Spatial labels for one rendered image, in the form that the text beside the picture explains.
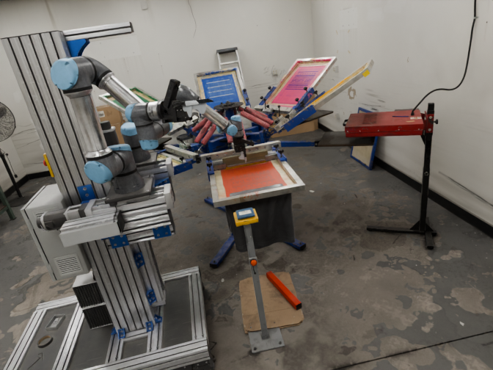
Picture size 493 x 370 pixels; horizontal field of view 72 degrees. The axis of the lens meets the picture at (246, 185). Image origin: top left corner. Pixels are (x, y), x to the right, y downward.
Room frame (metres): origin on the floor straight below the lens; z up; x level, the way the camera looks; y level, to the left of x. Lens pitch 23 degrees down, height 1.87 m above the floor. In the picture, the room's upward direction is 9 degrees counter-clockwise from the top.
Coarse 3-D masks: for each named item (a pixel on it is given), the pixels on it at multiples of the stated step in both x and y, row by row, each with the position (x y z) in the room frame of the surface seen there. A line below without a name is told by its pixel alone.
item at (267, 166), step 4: (256, 164) 2.51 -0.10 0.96; (260, 164) 2.49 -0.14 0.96; (264, 164) 2.48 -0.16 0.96; (268, 164) 2.47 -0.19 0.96; (272, 164) 2.45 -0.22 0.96; (248, 168) 2.46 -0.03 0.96; (252, 168) 2.44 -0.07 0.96; (256, 168) 2.43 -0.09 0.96; (260, 168) 2.41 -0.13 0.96; (264, 168) 2.40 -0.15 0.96; (268, 168) 2.39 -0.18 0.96; (272, 168) 2.38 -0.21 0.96; (252, 172) 2.36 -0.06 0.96; (256, 172) 2.35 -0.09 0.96; (272, 172) 2.30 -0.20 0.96; (276, 172) 2.29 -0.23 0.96; (276, 176) 2.21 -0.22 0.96; (280, 176) 2.20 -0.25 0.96; (276, 180) 2.14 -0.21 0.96; (280, 180) 2.13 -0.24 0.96; (272, 184) 2.08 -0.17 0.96; (284, 184) 2.05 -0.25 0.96; (256, 188) 2.06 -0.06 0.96
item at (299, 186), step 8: (288, 168) 2.24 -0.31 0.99; (296, 176) 2.07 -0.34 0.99; (296, 184) 1.94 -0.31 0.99; (304, 184) 1.92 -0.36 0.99; (216, 192) 2.01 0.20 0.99; (256, 192) 1.91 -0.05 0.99; (264, 192) 1.90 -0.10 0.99; (272, 192) 1.90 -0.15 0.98; (280, 192) 1.91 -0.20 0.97; (288, 192) 1.91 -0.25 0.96; (216, 200) 1.89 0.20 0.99; (224, 200) 1.88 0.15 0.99; (232, 200) 1.88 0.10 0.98; (240, 200) 1.88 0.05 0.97; (248, 200) 1.89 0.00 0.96
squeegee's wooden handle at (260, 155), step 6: (264, 150) 2.51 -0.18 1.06; (228, 156) 2.50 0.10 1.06; (234, 156) 2.49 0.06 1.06; (246, 156) 2.49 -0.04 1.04; (252, 156) 2.50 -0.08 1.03; (258, 156) 2.50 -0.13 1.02; (264, 156) 2.50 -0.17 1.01; (228, 162) 2.48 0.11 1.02; (234, 162) 2.48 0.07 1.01; (240, 162) 2.49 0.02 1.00
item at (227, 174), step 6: (234, 168) 2.51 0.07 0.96; (240, 168) 2.48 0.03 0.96; (222, 174) 2.42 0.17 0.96; (228, 174) 2.40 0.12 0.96; (234, 174) 2.38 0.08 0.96; (240, 174) 2.36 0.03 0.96; (222, 180) 2.30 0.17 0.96; (228, 180) 2.28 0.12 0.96; (228, 186) 2.16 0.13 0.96; (228, 192) 2.06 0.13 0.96
